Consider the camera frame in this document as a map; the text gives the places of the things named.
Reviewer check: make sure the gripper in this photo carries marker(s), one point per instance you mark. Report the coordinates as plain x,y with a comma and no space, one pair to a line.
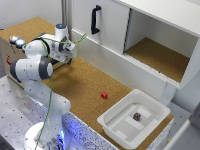
65,51

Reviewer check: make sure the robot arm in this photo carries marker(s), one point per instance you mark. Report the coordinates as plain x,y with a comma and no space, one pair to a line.
53,106

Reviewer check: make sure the wooden drawer box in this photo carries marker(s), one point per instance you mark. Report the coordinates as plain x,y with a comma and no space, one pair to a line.
31,26

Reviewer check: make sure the red button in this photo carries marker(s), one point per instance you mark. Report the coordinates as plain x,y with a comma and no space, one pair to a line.
13,39

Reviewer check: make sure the white sliding door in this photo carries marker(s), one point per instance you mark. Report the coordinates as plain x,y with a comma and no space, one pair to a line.
111,23

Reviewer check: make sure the pink block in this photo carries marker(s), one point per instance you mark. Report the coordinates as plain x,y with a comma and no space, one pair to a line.
104,95

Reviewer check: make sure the white plastic box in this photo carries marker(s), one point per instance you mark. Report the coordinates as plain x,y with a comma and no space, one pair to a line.
113,121

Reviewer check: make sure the purple block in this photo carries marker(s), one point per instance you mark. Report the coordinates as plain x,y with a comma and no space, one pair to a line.
137,116

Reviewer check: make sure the white cabinet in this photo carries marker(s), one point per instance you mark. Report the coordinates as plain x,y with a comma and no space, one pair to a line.
160,13

